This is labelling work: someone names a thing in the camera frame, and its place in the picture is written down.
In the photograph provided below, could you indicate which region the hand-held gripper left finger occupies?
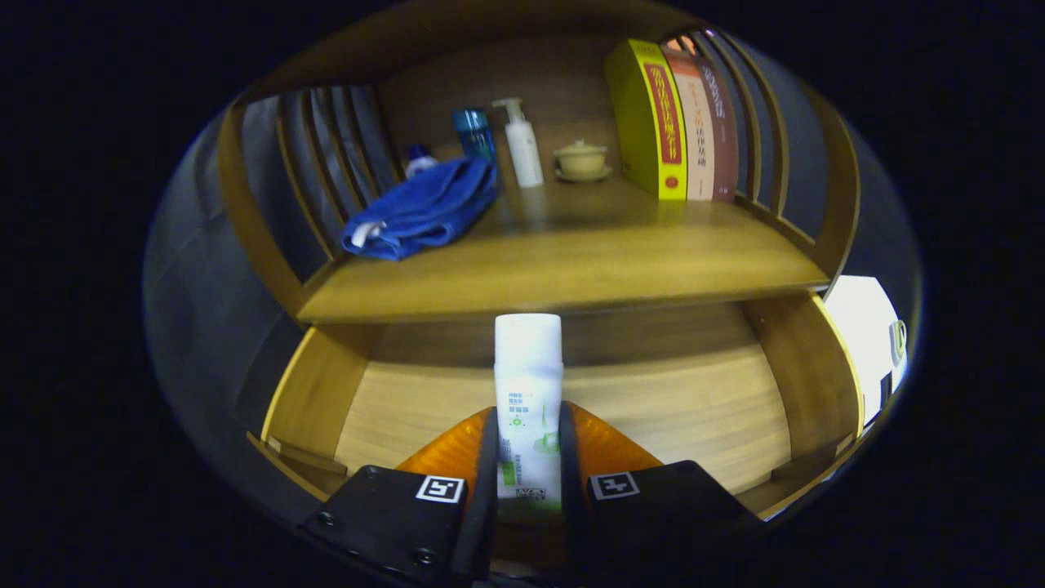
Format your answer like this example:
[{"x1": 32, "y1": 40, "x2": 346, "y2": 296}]
[{"x1": 298, "y1": 406, "x2": 500, "y2": 585}]

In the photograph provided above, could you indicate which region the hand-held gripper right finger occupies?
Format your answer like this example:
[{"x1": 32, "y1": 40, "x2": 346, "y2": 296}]
[{"x1": 558, "y1": 400, "x2": 764, "y2": 585}]

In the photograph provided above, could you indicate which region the white green tube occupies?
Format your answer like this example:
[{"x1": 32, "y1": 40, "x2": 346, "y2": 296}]
[{"x1": 493, "y1": 314, "x2": 564, "y2": 511}]

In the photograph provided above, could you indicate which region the wooden drawer with black knob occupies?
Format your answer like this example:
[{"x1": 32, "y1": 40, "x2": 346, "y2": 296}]
[{"x1": 247, "y1": 287, "x2": 866, "y2": 523}]

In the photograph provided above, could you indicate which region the wooden countertop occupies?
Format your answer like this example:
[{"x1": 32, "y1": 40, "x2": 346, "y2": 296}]
[{"x1": 296, "y1": 176, "x2": 829, "y2": 325}]

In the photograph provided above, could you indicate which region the white side cabinet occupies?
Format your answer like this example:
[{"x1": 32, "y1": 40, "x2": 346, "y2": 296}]
[{"x1": 825, "y1": 275, "x2": 909, "y2": 425}]

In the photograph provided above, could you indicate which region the brown wooden cabinet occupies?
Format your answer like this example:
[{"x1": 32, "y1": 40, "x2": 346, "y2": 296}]
[{"x1": 216, "y1": 0, "x2": 864, "y2": 327}]

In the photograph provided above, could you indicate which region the folded blue towel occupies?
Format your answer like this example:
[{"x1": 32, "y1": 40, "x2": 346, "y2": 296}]
[{"x1": 341, "y1": 157, "x2": 499, "y2": 262}]

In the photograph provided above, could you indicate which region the beige lidded teacup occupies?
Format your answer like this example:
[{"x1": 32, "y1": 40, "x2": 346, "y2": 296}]
[{"x1": 554, "y1": 140, "x2": 613, "y2": 183}]

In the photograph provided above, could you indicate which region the white pump bottle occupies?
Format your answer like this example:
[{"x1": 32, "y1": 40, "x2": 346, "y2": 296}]
[{"x1": 492, "y1": 98, "x2": 545, "y2": 189}]

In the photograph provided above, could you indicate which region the teal cylindrical bottle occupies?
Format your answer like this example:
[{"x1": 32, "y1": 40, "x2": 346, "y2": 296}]
[{"x1": 453, "y1": 109, "x2": 496, "y2": 163}]

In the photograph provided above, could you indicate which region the orange book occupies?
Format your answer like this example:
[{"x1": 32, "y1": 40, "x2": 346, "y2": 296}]
[{"x1": 661, "y1": 49, "x2": 716, "y2": 202}]

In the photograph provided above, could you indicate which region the yellow book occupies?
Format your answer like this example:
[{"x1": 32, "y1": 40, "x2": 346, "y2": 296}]
[{"x1": 604, "y1": 39, "x2": 688, "y2": 202}]

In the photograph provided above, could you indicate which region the brown book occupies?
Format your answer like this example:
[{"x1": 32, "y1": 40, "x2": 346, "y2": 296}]
[{"x1": 694, "y1": 59, "x2": 740, "y2": 203}]

